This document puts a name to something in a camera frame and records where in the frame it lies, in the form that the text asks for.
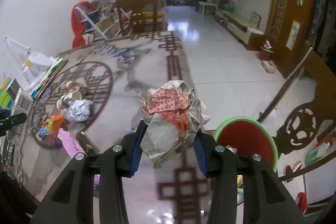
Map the orange yellow snack bag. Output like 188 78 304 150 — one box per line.
38 114 65 144

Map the pink plastic bag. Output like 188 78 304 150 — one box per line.
57 128 100 188

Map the silver foil ball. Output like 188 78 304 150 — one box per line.
65 99 93 122

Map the beige paper cup wad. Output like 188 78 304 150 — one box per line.
56 81 89 111

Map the brown Baisha cigarette pack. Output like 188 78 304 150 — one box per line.
76 131 98 157

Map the stack of colourful books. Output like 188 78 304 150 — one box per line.
1 77 33 145

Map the red bin with green rim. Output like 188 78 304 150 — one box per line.
213 116 279 196

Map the clear plastic lamp box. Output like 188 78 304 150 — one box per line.
4 37 59 91

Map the cardboard tissue box on floor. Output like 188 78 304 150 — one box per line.
261 60 277 74

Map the red cloth on rack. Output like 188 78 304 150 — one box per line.
71 1 96 48

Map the red slipper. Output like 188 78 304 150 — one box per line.
295 192 308 215

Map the green detergent bottle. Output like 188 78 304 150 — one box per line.
305 142 330 166

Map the small red pot decoration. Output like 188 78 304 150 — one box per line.
259 39 273 61

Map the carved dark wooden chair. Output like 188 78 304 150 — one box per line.
257 47 336 209

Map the low white tv cabinet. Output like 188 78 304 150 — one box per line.
215 9 266 51

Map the wooden bench chair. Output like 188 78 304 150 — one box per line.
113 0 167 36

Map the white bookshelf rack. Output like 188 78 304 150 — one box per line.
75 0 121 43

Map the white small stool table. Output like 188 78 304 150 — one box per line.
198 1 218 15

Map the white bead cord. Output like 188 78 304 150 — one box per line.
258 47 314 119

